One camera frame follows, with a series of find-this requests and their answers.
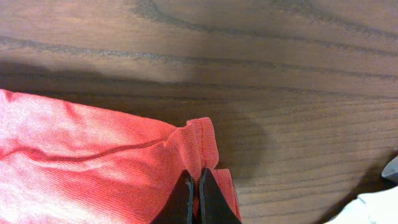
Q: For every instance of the orange red t-shirt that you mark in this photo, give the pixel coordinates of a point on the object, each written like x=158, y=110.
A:
x=63, y=162

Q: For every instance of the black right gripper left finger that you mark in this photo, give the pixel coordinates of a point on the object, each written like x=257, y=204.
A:
x=179, y=206

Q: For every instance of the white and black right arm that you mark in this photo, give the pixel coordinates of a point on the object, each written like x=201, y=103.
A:
x=376, y=207

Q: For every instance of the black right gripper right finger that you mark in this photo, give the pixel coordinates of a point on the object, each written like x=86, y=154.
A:
x=213, y=206

